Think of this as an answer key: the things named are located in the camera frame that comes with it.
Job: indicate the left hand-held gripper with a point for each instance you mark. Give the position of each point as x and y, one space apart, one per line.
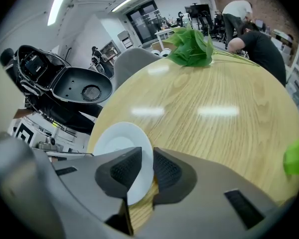
22 133

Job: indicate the white saucer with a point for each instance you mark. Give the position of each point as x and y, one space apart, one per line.
122 138

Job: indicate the grey shell chair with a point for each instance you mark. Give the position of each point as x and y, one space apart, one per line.
132 63

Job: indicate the round wooden table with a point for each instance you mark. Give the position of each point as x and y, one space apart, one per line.
201 133

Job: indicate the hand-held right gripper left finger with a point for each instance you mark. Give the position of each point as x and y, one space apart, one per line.
82 178

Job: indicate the white desk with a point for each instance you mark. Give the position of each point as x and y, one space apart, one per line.
164 34

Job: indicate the wooden shelf cabinet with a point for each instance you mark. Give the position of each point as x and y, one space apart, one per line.
109 51

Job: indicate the green cup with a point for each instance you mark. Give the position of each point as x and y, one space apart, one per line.
297 155

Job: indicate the ceiling light panel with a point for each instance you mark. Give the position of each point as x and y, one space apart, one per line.
58 4
124 3

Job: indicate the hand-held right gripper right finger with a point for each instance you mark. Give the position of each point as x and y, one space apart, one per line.
209 183

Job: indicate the person's left forearm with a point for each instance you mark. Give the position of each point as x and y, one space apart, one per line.
23 113

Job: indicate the black monitor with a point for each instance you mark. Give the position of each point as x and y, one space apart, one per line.
196 11

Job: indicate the grey drawer cabinet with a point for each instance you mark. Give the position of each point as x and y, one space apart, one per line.
125 40

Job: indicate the green artificial plant sprig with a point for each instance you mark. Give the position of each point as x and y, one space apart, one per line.
192 48

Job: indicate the black double door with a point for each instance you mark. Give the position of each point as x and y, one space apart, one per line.
144 21

